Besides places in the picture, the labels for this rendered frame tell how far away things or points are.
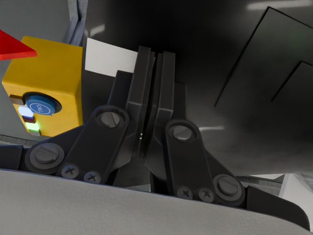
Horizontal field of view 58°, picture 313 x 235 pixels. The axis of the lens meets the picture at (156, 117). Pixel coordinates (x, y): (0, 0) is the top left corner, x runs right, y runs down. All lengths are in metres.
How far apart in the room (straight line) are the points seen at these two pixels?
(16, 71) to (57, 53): 0.06
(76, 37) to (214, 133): 0.42
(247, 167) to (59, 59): 0.31
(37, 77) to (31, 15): 0.83
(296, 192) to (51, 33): 0.97
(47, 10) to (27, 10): 0.07
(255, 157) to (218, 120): 0.05
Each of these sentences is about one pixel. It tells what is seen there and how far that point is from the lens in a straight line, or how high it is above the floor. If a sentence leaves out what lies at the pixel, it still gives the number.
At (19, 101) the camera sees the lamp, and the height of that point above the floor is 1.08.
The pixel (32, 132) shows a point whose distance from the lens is 0.54.
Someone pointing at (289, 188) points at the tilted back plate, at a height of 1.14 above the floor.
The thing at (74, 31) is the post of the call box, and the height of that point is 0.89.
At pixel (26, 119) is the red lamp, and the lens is 0.49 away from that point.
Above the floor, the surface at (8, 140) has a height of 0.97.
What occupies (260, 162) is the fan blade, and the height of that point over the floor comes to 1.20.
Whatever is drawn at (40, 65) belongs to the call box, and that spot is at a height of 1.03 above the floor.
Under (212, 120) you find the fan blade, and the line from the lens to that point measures 0.16.
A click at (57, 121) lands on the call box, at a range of 0.48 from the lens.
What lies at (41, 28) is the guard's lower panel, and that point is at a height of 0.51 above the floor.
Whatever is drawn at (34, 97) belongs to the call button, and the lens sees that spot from 0.42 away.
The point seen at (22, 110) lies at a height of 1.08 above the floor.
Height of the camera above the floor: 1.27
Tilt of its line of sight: 30 degrees down
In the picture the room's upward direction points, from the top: 172 degrees counter-clockwise
